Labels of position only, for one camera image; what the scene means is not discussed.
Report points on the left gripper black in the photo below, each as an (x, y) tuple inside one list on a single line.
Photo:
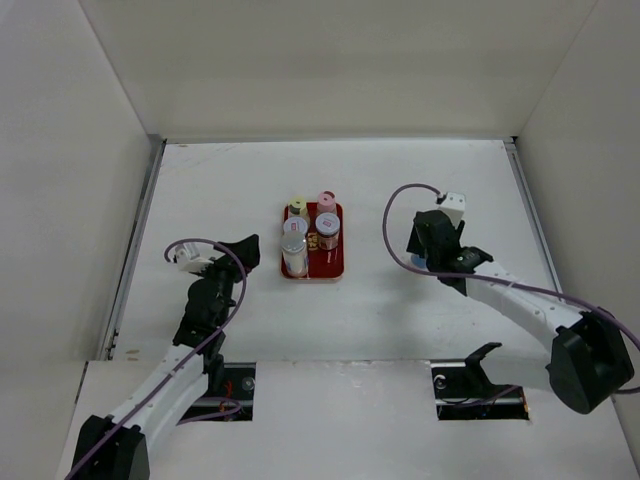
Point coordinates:
[(247, 252)]

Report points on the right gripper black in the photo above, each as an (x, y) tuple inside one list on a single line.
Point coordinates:
[(414, 242)]

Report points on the tall jar silver lid blue label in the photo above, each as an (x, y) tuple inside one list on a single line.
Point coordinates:
[(294, 253)]

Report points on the jar white lid red logo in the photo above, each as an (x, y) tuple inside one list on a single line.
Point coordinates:
[(296, 224)]

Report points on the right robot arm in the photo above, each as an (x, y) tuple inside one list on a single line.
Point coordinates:
[(588, 359)]

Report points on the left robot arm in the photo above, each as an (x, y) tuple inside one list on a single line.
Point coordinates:
[(120, 444)]

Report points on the yellow-green cap spice bottle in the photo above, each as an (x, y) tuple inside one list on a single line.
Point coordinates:
[(297, 207)]

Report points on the red tray gold emblem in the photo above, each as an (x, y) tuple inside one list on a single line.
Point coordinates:
[(323, 265)]

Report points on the pink cap spice bottle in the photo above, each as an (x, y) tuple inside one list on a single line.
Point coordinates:
[(326, 203)]

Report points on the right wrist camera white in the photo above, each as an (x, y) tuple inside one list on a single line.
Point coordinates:
[(453, 205)]

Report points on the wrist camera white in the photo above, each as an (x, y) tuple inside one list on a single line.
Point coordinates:
[(453, 205), (188, 259)]

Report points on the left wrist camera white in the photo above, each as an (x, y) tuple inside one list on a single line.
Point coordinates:
[(188, 259)]

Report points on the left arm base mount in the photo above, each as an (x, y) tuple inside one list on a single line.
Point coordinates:
[(230, 396)]

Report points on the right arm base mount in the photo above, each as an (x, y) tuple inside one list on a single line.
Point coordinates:
[(464, 392)]

